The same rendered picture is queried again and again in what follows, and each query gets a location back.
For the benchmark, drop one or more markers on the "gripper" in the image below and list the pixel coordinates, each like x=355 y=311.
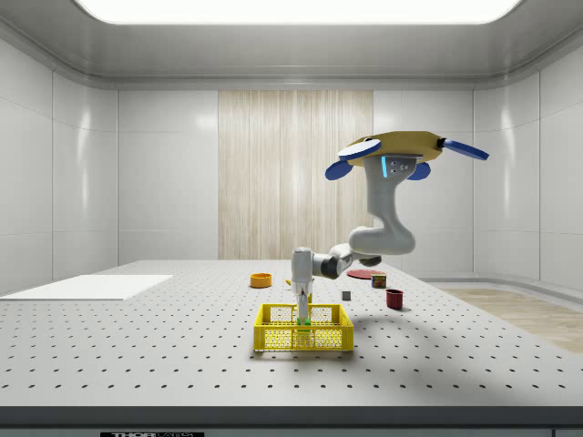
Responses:
x=302 y=300

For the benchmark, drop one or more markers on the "green cube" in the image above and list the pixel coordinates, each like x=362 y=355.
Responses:
x=309 y=322

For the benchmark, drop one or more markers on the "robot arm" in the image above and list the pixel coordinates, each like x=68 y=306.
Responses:
x=382 y=200

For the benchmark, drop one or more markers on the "yellow basket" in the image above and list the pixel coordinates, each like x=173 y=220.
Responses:
x=303 y=338

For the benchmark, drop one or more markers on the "yellow bowl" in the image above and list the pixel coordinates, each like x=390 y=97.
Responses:
x=261 y=280

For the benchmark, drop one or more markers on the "red plate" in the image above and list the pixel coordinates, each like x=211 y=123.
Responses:
x=360 y=274

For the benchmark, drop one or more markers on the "flat-sided can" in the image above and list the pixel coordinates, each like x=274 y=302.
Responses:
x=379 y=281

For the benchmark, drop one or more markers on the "red mug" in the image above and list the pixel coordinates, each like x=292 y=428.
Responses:
x=394 y=299

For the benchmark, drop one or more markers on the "drone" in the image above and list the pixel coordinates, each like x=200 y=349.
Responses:
x=401 y=143

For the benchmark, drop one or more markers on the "white board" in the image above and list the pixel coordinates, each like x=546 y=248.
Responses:
x=86 y=287

